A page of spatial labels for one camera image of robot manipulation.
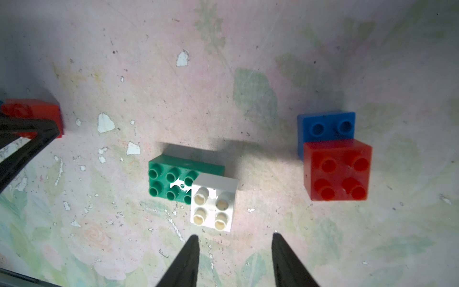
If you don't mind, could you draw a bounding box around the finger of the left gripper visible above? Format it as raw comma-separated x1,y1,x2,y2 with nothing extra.
1,114,60,191

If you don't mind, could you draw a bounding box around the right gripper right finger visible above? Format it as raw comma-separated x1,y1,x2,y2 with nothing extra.
271,233,319,287

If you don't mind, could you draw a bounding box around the white square lego brick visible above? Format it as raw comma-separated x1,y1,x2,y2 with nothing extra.
190,173,239,232

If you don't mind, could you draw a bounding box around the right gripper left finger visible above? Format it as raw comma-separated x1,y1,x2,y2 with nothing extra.
157,234,200,287

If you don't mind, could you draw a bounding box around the floral table mat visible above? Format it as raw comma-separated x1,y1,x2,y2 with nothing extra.
1,1,459,287

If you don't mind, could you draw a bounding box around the red lego brick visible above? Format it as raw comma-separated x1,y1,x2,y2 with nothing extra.
303,139,372,201
1,99,64,138

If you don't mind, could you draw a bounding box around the blue lego brick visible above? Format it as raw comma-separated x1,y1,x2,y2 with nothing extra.
297,111,356,160

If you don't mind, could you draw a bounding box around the green long lego brick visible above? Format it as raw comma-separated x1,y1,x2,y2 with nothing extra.
148,154,225,205

